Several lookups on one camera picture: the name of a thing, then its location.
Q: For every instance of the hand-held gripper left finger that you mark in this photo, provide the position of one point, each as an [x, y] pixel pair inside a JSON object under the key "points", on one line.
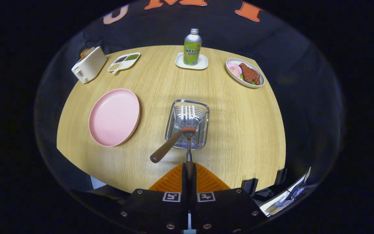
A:
{"points": [[161, 208]]}

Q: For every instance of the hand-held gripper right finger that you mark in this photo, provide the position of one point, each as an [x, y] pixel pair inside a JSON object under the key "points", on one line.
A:
{"points": [[219, 208]]}

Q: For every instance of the pink round plate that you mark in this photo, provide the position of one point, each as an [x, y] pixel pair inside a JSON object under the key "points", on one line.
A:
{"points": [[114, 117]]}

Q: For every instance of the green vegetable pieces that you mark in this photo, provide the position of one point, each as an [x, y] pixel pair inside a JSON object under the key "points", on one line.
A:
{"points": [[253, 83]]}

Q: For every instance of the white oval food bowl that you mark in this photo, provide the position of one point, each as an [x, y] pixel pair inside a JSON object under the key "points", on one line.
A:
{"points": [[232, 77]]}

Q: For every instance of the fried meat piece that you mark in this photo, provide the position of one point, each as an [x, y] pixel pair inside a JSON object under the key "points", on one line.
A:
{"points": [[249, 74]]}

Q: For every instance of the pink ham slices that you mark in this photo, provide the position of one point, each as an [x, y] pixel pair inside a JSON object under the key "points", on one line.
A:
{"points": [[234, 69]]}

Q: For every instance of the white square coaster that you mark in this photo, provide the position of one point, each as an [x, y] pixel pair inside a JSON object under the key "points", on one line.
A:
{"points": [[204, 64]]}

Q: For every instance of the white divided dish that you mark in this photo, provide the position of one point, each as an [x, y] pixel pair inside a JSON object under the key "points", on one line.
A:
{"points": [[124, 66]]}

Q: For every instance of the yellow beans pile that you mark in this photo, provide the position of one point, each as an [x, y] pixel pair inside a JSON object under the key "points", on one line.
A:
{"points": [[115, 66]]}

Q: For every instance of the green beans pile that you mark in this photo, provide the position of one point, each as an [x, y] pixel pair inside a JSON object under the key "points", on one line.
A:
{"points": [[132, 57]]}

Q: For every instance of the dark red beans pile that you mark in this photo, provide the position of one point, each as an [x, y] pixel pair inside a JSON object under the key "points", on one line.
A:
{"points": [[120, 59]]}

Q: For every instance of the white toaster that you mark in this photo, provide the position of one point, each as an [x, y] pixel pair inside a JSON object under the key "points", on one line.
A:
{"points": [[89, 66]]}

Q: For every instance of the green soda bottle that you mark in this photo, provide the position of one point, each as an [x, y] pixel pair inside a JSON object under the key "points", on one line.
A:
{"points": [[192, 48]]}

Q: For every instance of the brown toast slice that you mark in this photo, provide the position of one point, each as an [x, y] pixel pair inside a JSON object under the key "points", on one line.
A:
{"points": [[86, 52]]}

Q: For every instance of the black backdrop cloth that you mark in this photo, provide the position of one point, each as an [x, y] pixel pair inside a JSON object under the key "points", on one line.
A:
{"points": [[222, 29]]}

